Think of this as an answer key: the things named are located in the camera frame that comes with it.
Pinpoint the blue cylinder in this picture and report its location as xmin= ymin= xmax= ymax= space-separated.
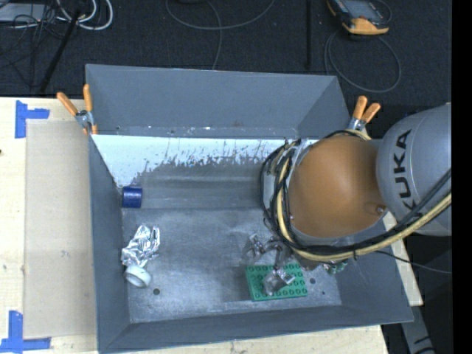
xmin=121 ymin=185 xmax=144 ymax=209

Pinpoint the brown cardboard board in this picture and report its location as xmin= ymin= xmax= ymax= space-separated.
xmin=22 ymin=119 xmax=98 ymax=339

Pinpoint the grey metal bin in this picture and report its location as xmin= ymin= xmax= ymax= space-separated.
xmin=84 ymin=63 xmax=414 ymax=354

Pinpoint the green studded flat plate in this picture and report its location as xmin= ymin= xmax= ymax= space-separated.
xmin=245 ymin=263 xmax=309 ymax=302

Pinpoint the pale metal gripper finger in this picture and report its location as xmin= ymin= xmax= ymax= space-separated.
xmin=262 ymin=265 xmax=296 ymax=297
xmin=241 ymin=234 xmax=268 ymax=263

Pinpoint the crumpled silver foil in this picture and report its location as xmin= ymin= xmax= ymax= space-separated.
xmin=120 ymin=224 xmax=162 ymax=270

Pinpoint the white tape roll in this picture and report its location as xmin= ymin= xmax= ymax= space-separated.
xmin=124 ymin=263 xmax=153 ymax=288

